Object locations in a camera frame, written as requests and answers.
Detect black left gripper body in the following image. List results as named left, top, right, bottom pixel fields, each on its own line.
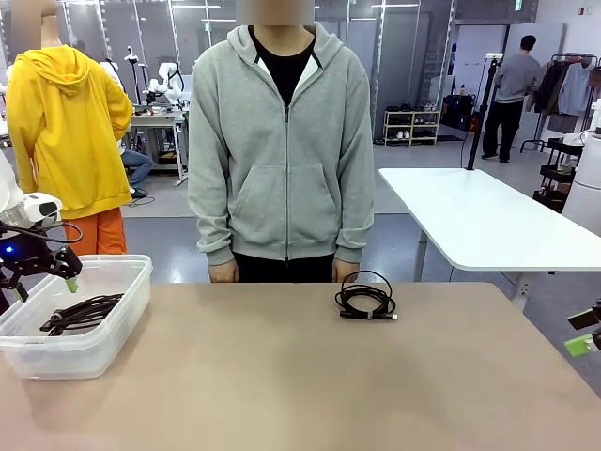
left=0, top=219, right=60, bottom=279

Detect black USB cable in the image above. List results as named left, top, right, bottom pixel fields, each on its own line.
left=51, top=293, right=126, bottom=330

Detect person's right forearm grey sleeve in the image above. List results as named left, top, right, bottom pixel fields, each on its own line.
left=194, top=187, right=237, bottom=267

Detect person's left forearm grey sleeve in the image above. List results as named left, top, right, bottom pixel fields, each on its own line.
left=333, top=187, right=376, bottom=265

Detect person's right hand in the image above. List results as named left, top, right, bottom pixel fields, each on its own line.
left=208, top=260, right=239, bottom=284

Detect person's left hand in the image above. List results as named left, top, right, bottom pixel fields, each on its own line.
left=331, top=257, right=361, bottom=284

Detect orange trousers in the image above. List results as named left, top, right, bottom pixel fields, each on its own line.
left=58, top=206, right=129, bottom=258

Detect clear plastic storage container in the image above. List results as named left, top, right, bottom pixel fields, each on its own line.
left=0, top=254, right=154, bottom=381

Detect yellow hoodie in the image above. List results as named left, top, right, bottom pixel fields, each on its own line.
left=6, top=45, right=134, bottom=221

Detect white table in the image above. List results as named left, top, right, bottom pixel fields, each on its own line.
left=378, top=167, right=601, bottom=303

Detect black utility cart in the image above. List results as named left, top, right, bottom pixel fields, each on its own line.
left=532, top=137, right=586, bottom=213

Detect grey workbench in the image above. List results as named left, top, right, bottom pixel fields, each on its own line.
left=129, top=108, right=190, bottom=188

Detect black clothes rack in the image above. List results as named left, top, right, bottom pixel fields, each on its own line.
left=519, top=54, right=601, bottom=154

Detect beige mannequin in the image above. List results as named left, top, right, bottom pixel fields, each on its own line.
left=37, top=0, right=67, bottom=51

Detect light blue hanging sweater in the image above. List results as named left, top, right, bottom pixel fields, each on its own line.
left=557, top=62, right=593, bottom=117

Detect navy hanging jacket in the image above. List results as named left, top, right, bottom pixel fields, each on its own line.
left=539, top=60, right=569, bottom=117

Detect person in grey hoodie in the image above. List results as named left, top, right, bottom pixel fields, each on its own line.
left=187, top=22, right=376, bottom=284

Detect black luggage bags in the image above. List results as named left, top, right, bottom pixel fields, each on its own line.
left=442, top=93, right=481, bottom=132

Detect person in grey sweater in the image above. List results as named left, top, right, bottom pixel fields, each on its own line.
left=482, top=35, right=544, bottom=164

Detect wooden shoe rack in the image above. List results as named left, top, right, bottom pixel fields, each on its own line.
left=383, top=103, right=442, bottom=147

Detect white cylindrical pedestal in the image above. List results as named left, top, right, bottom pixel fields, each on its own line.
left=562, top=98, right=601, bottom=236

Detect black tripod with camera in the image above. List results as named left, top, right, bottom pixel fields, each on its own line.
left=124, top=45, right=152, bottom=105

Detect coiled black cable grey strap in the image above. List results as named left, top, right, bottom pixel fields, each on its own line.
left=334, top=271, right=399, bottom=323

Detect black camera stand pole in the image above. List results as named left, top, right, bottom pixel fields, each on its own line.
left=467, top=53, right=503, bottom=171

